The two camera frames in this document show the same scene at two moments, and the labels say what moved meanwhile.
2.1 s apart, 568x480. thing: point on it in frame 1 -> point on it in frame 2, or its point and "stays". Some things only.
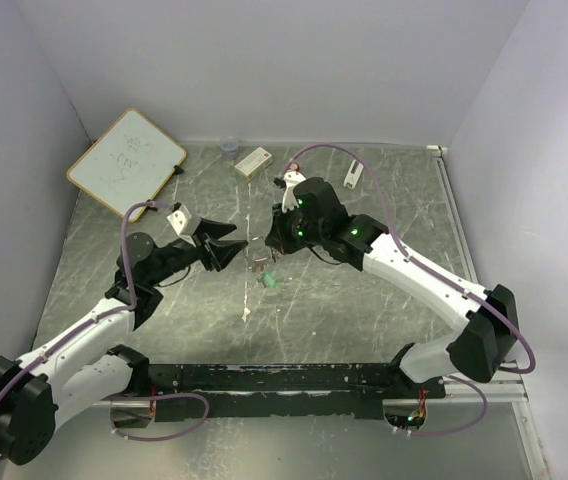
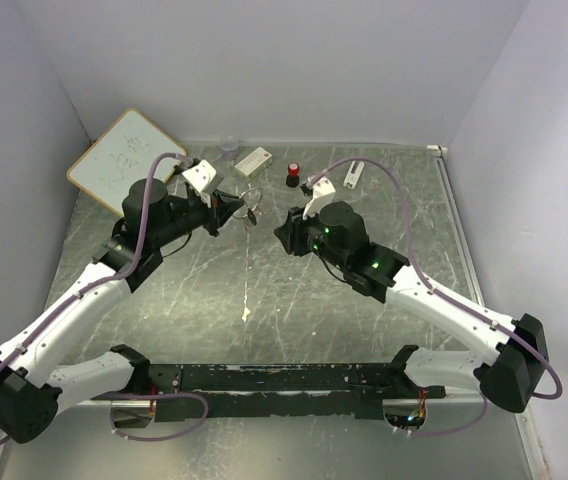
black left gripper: [222, 252] -> [225, 204]
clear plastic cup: [229, 149] stays
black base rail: [357, 391] stays
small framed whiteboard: [127, 164] stays
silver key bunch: [259, 263] -> [241, 214]
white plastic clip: [352, 178] stays
